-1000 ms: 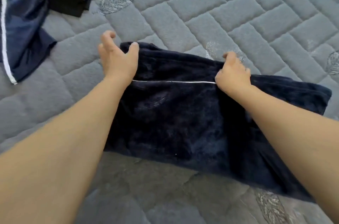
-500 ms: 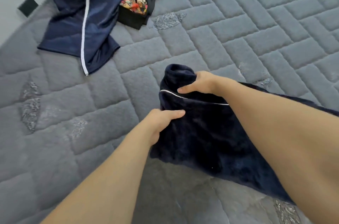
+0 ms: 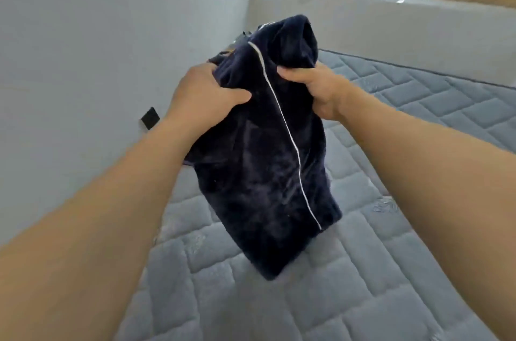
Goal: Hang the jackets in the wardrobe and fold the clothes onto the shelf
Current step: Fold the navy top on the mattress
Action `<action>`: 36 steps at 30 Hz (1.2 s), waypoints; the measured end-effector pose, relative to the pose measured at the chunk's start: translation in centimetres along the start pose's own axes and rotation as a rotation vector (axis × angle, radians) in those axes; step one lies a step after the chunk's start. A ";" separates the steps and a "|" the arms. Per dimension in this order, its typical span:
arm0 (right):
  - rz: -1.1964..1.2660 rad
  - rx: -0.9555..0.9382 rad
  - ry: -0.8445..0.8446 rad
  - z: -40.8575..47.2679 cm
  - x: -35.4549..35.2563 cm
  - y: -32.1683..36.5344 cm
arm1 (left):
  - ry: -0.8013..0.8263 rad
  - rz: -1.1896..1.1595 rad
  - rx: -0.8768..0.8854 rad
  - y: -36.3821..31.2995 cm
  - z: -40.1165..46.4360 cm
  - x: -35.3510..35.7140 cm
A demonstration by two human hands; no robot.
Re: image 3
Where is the person's left hand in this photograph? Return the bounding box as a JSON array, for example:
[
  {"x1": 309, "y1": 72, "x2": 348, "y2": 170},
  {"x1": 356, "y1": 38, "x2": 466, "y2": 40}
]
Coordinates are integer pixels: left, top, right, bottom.
[{"x1": 165, "y1": 62, "x2": 253, "y2": 140}]

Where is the person's right hand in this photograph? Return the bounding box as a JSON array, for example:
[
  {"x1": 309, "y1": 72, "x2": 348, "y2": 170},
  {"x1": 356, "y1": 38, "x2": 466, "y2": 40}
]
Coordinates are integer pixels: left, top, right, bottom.
[{"x1": 276, "y1": 62, "x2": 360, "y2": 122}]

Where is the navy velvet pyjama top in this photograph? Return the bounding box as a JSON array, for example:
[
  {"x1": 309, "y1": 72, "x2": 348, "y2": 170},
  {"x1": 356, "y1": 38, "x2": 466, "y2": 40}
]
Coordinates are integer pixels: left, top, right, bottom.
[{"x1": 184, "y1": 16, "x2": 343, "y2": 281}]

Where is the person's left forearm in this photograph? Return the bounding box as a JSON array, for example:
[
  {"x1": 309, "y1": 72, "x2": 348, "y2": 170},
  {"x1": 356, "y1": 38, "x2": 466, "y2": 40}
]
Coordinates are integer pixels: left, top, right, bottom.
[{"x1": 0, "y1": 119, "x2": 198, "y2": 341}]

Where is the person's right forearm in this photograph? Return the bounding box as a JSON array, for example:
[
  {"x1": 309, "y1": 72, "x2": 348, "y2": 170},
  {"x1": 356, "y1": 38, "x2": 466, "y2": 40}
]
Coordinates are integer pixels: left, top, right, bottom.
[{"x1": 334, "y1": 82, "x2": 516, "y2": 341}]

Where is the black square patch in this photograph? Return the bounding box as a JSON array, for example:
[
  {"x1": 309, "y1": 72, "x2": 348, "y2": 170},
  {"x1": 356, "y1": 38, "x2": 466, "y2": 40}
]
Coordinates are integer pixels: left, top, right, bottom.
[{"x1": 141, "y1": 106, "x2": 161, "y2": 130}]

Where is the grey quilted mattress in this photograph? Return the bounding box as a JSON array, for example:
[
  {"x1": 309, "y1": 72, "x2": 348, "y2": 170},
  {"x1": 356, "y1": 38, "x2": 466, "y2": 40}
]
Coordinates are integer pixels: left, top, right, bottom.
[{"x1": 113, "y1": 46, "x2": 516, "y2": 341}]

